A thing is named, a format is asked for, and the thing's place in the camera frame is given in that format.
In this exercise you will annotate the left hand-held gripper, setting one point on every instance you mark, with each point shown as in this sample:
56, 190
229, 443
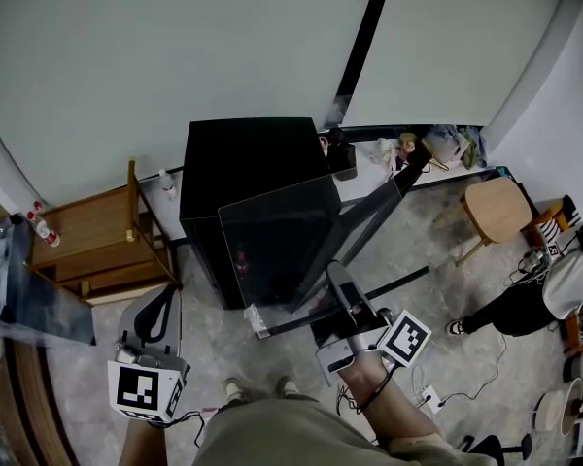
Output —
136, 389

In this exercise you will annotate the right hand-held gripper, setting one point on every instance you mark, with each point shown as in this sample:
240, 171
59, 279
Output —
403, 338

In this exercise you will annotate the person's left forearm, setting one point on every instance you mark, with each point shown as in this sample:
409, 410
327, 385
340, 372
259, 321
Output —
143, 444

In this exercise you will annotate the person's right forearm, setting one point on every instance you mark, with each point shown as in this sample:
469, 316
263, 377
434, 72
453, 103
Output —
393, 406

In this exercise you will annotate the person's left shoe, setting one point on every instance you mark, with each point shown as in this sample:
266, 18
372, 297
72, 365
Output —
234, 389

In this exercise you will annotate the person's shoe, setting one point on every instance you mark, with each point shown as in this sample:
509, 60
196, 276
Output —
234, 389
287, 386

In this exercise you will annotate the red bottle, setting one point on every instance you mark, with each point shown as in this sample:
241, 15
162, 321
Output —
243, 262

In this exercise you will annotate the wooden shelf unit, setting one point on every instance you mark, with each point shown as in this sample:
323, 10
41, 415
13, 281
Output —
92, 241

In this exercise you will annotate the person's right shoe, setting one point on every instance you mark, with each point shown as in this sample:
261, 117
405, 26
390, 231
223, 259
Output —
287, 386

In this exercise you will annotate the white drawer cabinet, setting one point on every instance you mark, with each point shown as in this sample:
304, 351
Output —
167, 216

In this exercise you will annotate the black bag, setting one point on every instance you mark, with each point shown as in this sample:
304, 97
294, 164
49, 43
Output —
344, 160

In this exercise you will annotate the round wooden table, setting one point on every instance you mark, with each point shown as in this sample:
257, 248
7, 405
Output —
34, 406

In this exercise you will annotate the white power strip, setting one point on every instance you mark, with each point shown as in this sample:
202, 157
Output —
431, 398

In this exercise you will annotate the red-capped plastic bottle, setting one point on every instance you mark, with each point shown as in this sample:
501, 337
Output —
46, 231
34, 210

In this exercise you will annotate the white-capped plastic water bottle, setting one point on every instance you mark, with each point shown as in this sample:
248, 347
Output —
168, 187

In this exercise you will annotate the person's beige clothing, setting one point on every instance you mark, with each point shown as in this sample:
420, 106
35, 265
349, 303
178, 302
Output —
291, 440

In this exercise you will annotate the round wooden stool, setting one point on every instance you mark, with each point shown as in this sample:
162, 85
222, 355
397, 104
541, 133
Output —
498, 207

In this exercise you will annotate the white plastic bag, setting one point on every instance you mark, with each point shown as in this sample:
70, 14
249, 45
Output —
444, 143

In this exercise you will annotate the green cloth bag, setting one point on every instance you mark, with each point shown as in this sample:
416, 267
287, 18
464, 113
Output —
471, 148

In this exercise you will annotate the black office chair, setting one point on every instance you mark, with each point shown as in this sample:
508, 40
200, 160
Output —
495, 449

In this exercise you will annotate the striped cushion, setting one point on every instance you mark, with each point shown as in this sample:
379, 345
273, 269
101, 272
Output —
556, 226

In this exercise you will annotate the orange sofa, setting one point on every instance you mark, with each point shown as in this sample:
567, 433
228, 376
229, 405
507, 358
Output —
578, 328

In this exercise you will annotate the white round stool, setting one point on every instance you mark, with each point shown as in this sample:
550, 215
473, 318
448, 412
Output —
551, 413

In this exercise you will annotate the narrow white roller blind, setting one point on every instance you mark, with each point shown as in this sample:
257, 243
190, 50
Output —
456, 42

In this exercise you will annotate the black window post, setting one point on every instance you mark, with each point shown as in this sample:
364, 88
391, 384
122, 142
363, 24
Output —
364, 32

